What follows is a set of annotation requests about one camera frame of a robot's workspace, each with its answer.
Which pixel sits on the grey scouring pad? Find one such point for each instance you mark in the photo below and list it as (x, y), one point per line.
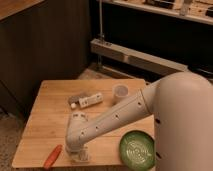
(75, 98)

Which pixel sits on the wooden table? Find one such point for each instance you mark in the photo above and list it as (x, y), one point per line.
(47, 123)

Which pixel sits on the orange carrot toy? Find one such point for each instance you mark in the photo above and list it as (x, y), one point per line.
(52, 157)

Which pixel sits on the grey metal shelf beam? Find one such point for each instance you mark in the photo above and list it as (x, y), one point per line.
(135, 58)

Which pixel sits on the translucent plastic cup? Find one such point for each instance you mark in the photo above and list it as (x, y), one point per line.
(120, 92)

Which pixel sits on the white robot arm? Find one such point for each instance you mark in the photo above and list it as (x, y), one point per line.
(182, 107)

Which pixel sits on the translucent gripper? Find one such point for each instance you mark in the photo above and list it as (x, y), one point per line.
(79, 156)

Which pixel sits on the small white cap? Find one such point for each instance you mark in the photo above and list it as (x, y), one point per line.
(73, 105)

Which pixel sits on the green ceramic bowl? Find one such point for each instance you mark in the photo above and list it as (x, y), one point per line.
(136, 150)

